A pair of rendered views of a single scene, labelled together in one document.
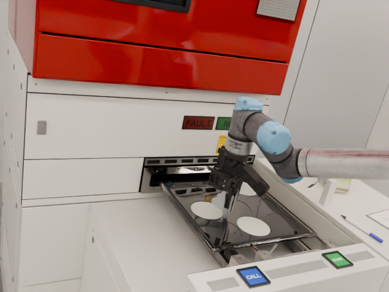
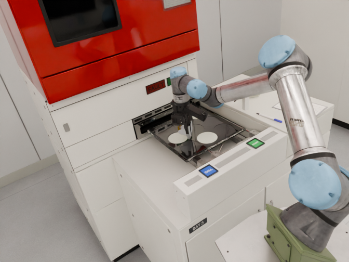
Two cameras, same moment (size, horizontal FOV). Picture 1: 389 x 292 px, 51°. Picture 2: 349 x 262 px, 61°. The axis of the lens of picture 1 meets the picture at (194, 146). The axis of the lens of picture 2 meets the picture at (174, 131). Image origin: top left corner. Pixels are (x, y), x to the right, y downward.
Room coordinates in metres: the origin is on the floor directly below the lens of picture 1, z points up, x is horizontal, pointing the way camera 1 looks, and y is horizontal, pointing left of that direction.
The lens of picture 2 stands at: (-0.15, -0.11, 1.73)
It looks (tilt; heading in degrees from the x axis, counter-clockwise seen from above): 32 degrees down; 2
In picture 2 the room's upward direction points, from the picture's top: 9 degrees counter-clockwise
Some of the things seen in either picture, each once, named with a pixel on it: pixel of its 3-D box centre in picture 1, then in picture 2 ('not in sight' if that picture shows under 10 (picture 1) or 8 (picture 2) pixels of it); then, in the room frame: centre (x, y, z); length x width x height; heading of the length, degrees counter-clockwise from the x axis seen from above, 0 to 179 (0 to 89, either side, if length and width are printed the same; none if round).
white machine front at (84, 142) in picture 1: (158, 143); (136, 108); (1.24, 0.12, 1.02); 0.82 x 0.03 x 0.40; 121
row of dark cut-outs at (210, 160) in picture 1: (202, 160); (167, 106); (1.33, -0.04, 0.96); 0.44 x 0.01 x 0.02; 121
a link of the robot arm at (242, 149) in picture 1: (238, 145); (180, 96); (1.07, -0.12, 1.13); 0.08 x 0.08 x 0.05
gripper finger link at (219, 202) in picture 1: (220, 204); (184, 132); (1.06, -0.11, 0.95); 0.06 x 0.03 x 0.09; 67
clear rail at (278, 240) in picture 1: (268, 241); (217, 144); (1.00, -0.26, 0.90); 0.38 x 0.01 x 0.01; 121
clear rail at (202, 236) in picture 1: (184, 212); (165, 144); (1.05, -0.01, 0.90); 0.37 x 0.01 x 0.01; 31
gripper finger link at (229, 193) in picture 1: (230, 193); (186, 125); (1.05, -0.13, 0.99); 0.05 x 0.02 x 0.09; 157
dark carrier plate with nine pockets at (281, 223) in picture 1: (234, 207); (193, 129); (1.15, -0.16, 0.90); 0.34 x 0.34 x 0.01; 31
